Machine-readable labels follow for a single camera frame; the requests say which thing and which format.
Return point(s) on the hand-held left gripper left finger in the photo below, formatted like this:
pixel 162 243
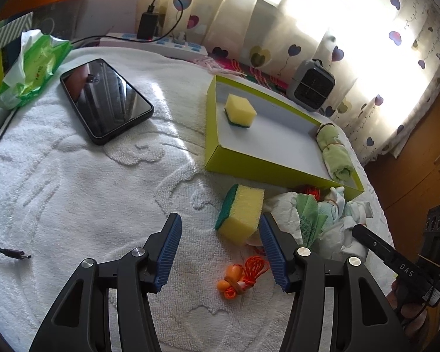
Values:
pixel 168 253

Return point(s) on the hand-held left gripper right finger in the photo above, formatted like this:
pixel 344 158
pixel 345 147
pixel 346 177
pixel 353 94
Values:
pixel 275 253

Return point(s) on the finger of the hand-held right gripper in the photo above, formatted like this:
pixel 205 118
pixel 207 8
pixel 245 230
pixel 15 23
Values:
pixel 372 244

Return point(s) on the white sock bundle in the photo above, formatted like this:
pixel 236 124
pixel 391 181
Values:
pixel 355 212

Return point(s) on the white paper packet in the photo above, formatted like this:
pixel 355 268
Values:
pixel 282 209

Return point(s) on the green cloth bundle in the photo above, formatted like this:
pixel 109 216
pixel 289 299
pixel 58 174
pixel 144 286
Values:
pixel 310 220

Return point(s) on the yellow green sponge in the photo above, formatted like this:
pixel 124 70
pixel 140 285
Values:
pixel 240 108
pixel 242 212

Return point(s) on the pale green sock bundle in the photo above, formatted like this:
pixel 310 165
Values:
pixel 332 209

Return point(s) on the yellow-green cardboard box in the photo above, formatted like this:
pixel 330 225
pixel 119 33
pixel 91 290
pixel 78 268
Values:
pixel 278 135

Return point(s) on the person's right hand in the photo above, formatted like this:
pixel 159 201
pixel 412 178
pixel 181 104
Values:
pixel 409 311

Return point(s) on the wooden cabinet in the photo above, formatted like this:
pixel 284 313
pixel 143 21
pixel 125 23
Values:
pixel 418 176

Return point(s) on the rolled green towel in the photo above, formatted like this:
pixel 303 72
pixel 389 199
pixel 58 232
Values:
pixel 335 154

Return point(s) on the black smartphone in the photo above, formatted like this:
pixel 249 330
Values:
pixel 102 99

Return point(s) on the small grey heater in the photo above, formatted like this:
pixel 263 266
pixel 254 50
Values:
pixel 310 84

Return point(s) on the plaid multicoloured cloth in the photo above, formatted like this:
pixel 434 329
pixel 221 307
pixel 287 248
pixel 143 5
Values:
pixel 256 73

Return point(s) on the pink white packet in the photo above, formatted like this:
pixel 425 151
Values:
pixel 209 64

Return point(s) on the white power strip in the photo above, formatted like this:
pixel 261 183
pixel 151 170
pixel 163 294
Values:
pixel 183 49

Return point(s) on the white plug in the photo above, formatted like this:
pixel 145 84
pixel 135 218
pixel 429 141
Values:
pixel 179 37

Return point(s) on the green tissue pack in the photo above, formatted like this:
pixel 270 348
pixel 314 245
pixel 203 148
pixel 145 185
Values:
pixel 33 69

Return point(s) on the black charger adapter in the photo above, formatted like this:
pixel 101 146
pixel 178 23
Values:
pixel 147 25

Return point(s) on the heart print curtain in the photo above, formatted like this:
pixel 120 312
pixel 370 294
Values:
pixel 278 14

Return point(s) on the striped green gift box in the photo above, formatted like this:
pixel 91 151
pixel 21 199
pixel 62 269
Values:
pixel 7 33

